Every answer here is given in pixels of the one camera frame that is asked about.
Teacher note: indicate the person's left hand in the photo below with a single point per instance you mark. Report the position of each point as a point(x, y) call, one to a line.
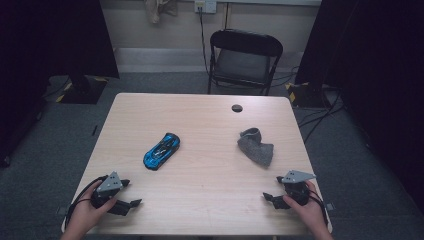
point(83, 213)

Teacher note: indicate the black curtain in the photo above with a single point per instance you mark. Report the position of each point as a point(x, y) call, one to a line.
point(383, 66)
point(50, 40)

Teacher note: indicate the grey table bracket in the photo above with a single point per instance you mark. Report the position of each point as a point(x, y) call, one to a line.
point(329, 206)
point(62, 210)

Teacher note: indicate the beige hanging cloth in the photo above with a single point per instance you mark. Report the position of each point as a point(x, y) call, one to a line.
point(156, 10)

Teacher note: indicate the person's right hand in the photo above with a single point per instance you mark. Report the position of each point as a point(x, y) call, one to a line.
point(311, 213)

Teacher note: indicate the small black floor object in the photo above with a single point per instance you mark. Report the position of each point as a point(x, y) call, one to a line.
point(95, 130)

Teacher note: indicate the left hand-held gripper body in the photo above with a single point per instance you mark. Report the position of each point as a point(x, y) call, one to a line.
point(109, 185)

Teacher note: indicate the white wall socket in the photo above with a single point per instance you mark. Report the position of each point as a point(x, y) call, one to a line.
point(206, 6)

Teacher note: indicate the grey fluffy sock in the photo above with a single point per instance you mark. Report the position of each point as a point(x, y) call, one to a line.
point(256, 150)

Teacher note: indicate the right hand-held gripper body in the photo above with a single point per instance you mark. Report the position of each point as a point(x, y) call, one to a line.
point(296, 176)

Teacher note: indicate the black stand base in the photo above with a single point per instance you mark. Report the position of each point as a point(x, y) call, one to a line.
point(308, 96)
point(83, 93)

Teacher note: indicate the black folding chair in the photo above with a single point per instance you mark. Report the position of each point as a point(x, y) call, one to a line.
point(245, 43)

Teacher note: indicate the blue toy car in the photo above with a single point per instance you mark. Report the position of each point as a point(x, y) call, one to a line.
point(161, 151)

